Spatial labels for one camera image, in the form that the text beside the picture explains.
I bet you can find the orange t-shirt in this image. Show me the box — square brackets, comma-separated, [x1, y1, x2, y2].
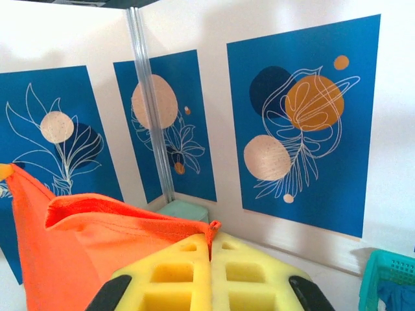
[6, 163, 223, 311]

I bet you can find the blue t-shirt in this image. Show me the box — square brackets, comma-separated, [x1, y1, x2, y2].
[377, 280, 415, 311]

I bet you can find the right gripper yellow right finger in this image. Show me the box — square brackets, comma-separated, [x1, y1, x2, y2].
[210, 230, 337, 311]

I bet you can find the pale green lidded box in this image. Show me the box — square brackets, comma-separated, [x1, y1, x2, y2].
[155, 200, 210, 224]

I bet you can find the blue poster with leaf outline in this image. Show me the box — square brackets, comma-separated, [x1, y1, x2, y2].
[0, 65, 125, 203]

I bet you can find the teal plastic basket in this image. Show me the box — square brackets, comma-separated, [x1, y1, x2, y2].
[358, 249, 415, 311]

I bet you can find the aluminium frame post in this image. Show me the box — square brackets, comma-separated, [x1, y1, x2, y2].
[125, 6, 176, 204]

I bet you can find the blue poster, large peach circle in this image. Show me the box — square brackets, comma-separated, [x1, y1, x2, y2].
[226, 14, 382, 239]

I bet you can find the blue poster with orange oval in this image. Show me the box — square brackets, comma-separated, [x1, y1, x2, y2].
[0, 246, 25, 286]

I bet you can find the blue poster with flower outline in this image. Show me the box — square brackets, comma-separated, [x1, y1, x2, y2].
[112, 49, 217, 204]

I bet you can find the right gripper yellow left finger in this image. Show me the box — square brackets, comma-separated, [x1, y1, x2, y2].
[84, 233, 212, 311]

